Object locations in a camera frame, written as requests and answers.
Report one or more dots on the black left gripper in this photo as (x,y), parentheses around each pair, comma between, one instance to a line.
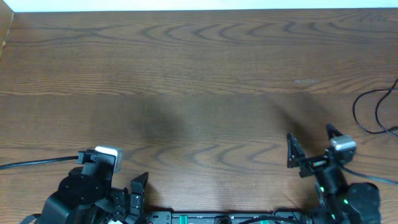
(125,205)

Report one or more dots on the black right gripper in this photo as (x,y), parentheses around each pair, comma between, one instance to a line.
(296,155)

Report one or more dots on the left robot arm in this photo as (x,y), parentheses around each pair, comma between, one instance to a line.
(86,194)

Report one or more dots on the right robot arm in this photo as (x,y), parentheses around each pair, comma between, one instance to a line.
(339,201)

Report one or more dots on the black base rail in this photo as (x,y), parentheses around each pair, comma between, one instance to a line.
(280,215)

